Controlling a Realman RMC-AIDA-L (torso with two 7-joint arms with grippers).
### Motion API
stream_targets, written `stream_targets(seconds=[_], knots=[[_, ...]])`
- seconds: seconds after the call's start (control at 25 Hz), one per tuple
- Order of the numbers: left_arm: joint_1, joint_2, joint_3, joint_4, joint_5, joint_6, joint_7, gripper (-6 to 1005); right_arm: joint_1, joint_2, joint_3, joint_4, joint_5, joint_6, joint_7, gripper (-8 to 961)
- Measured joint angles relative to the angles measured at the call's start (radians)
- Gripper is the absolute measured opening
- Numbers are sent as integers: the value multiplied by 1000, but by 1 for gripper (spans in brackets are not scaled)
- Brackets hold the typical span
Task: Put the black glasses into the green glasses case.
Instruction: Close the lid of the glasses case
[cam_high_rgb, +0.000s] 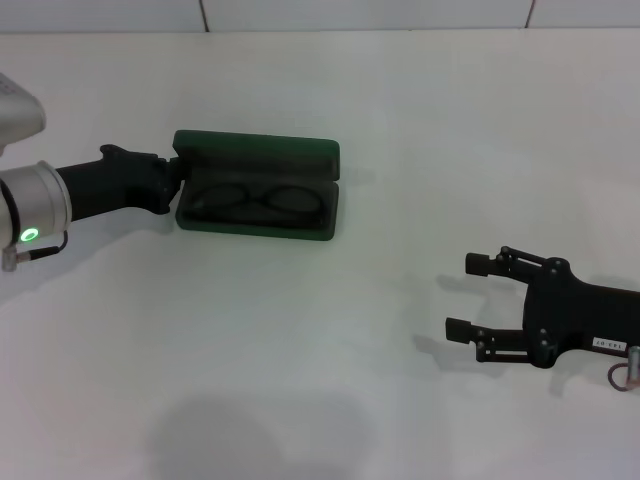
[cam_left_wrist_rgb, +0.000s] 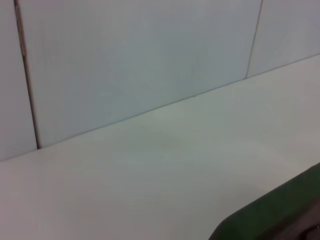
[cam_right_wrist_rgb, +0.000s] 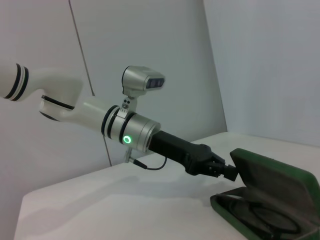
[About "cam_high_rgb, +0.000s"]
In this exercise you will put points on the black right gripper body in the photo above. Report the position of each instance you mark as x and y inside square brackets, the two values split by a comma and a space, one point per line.
[565, 315]

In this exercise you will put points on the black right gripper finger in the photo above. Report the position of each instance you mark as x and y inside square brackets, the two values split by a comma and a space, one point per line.
[457, 330]
[480, 264]

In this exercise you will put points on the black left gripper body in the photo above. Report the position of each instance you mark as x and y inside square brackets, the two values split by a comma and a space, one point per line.
[110, 185]

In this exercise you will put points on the black glasses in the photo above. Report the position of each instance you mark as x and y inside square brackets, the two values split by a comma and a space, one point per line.
[257, 197]

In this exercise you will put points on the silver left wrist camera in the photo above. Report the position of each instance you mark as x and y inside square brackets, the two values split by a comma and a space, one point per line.
[17, 112]

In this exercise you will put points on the green glasses case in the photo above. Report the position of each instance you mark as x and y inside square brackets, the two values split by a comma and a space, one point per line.
[260, 145]

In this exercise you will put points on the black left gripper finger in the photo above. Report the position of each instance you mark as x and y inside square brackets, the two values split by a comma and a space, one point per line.
[172, 187]
[170, 165]

